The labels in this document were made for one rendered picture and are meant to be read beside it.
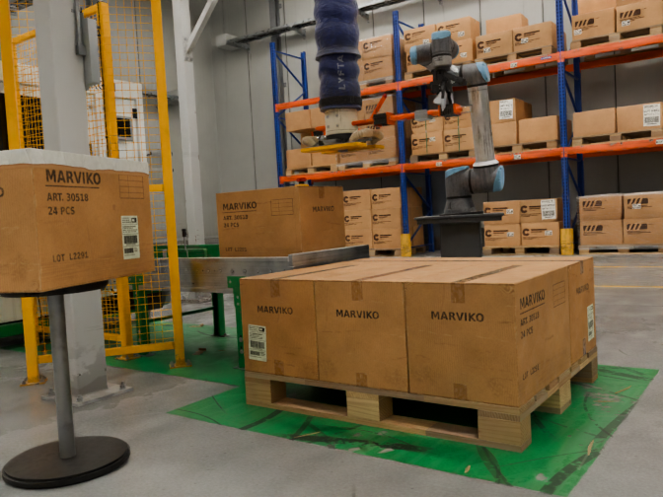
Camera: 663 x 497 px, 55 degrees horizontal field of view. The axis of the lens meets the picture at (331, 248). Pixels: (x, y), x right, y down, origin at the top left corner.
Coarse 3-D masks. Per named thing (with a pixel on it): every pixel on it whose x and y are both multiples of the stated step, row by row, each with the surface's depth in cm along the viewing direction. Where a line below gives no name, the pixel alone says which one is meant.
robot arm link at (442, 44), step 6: (432, 36) 296; (438, 36) 294; (444, 36) 293; (450, 36) 296; (432, 42) 297; (438, 42) 294; (444, 42) 294; (450, 42) 296; (432, 48) 297; (438, 48) 294; (444, 48) 294; (450, 48) 296; (432, 54) 298; (438, 54) 295; (444, 54) 294; (450, 54) 296
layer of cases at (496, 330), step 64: (576, 256) 283; (256, 320) 266; (320, 320) 246; (384, 320) 229; (448, 320) 214; (512, 320) 201; (576, 320) 257; (384, 384) 231; (448, 384) 215; (512, 384) 202
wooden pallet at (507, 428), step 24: (264, 384) 265; (312, 384) 250; (336, 384) 243; (552, 384) 229; (288, 408) 258; (312, 408) 254; (336, 408) 252; (360, 408) 237; (384, 408) 235; (480, 408) 209; (504, 408) 204; (528, 408) 208; (552, 408) 238; (408, 432) 226; (432, 432) 220; (456, 432) 218; (480, 432) 210; (504, 432) 205; (528, 432) 207
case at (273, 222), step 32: (224, 192) 354; (256, 192) 340; (288, 192) 327; (320, 192) 338; (224, 224) 355; (256, 224) 342; (288, 224) 328; (320, 224) 337; (224, 256) 357; (256, 256) 343
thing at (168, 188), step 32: (0, 0) 319; (160, 0) 341; (0, 32) 320; (160, 32) 341; (160, 64) 342; (160, 96) 342; (160, 128) 343; (128, 288) 344; (160, 288) 349; (32, 320) 328; (32, 352) 329; (128, 352) 343; (32, 384) 327
